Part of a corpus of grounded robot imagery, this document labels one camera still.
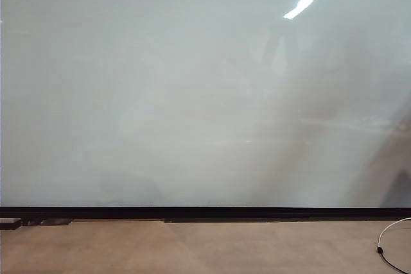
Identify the large glass whiteboard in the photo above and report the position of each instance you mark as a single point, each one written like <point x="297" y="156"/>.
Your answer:
<point x="180" y="88"/>

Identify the short glossy black shelf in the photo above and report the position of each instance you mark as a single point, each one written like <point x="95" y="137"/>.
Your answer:
<point x="48" y="222"/>

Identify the long black marker tray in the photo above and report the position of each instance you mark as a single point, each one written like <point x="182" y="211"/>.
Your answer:
<point x="273" y="220"/>

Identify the black rectangular block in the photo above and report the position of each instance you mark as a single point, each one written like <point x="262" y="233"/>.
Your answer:
<point x="9" y="224"/>

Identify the black table edge frame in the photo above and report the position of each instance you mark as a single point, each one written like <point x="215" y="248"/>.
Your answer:
<point x="128" y="212"/>

